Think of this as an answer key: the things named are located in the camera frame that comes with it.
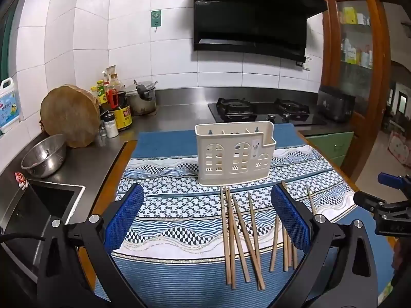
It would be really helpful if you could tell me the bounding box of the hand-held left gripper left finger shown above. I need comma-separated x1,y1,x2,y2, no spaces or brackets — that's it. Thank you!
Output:
37,183,145,308

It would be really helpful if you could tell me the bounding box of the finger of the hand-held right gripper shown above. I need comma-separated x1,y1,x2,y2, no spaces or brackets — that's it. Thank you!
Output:
377,172,411,196
353,191,399,219

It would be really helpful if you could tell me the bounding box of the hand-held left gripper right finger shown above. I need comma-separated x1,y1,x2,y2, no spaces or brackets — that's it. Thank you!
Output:
270,184,379,308

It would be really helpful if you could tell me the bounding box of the group of wooden chopsticks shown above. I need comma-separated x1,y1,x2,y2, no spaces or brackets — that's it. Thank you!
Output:
219,181,317,290

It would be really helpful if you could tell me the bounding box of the white plastic utensil holder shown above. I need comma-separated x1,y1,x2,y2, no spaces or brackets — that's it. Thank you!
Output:
195,121,277,187

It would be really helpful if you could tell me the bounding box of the pink patterned bag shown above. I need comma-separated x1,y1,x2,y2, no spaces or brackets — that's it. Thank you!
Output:
387,131,410,166

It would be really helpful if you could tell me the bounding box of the blue patterned tablecloth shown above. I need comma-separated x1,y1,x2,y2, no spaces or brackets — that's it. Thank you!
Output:
93,123,395,302

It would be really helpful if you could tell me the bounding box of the green drawer cabinet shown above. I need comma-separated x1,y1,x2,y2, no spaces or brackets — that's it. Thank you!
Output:
303,131,355,167

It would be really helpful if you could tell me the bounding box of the steel sink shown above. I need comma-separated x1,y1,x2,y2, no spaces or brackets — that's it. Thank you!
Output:
0,180,86,283

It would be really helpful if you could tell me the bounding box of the white seasoning shaker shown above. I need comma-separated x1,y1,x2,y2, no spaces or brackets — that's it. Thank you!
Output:
103,113,119,138

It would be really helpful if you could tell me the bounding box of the black countertop appliance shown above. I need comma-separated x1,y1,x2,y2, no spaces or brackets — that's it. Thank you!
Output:
317,85,356,123

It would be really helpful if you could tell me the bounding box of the dark sauce bottle yellow label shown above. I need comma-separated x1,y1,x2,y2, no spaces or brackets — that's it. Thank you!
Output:
111,74,133,131

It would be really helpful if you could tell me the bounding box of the steel colander bowl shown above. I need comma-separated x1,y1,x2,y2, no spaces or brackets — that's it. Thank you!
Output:
21,134,68,179

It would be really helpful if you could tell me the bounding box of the black gas stove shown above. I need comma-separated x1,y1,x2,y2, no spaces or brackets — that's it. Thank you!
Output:
207,97,327,126

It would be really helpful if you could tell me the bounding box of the red and white cloth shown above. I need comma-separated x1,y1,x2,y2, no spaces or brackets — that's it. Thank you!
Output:
14,171,30,190

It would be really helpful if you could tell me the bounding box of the steel pressure cooker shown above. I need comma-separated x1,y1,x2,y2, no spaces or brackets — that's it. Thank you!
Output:
125,80,158,117

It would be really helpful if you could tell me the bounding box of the round wooden cutting board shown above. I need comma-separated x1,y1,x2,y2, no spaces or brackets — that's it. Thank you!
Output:
40,84,101,149

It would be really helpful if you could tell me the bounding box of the green label bottle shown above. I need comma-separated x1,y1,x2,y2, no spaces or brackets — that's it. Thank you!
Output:
96,80,108,105

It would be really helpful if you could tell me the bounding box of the wooden glass door cabinet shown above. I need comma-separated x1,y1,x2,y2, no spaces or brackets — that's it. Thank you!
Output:
316,0,399,183

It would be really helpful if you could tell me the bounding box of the seasoning packet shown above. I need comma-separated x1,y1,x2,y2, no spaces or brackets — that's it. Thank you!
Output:
103,65,118,82

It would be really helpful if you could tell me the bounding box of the white detergent jug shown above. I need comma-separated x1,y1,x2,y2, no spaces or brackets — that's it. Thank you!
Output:
0,77,18,133

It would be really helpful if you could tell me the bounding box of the yellow box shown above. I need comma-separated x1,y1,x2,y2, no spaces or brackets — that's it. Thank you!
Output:
342,6,358,25

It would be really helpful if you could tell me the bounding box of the black range hood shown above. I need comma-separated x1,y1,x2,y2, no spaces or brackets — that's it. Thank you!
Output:
193,0,328,66

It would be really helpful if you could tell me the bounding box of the black cable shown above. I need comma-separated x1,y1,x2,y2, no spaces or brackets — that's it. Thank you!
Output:
0,233,45,244

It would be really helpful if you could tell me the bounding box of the green wall hook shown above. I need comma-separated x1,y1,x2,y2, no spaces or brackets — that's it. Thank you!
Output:
151,9,162,33

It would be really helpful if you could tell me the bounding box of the green window frame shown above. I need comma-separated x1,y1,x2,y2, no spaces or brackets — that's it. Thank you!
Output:
0,0,33,78

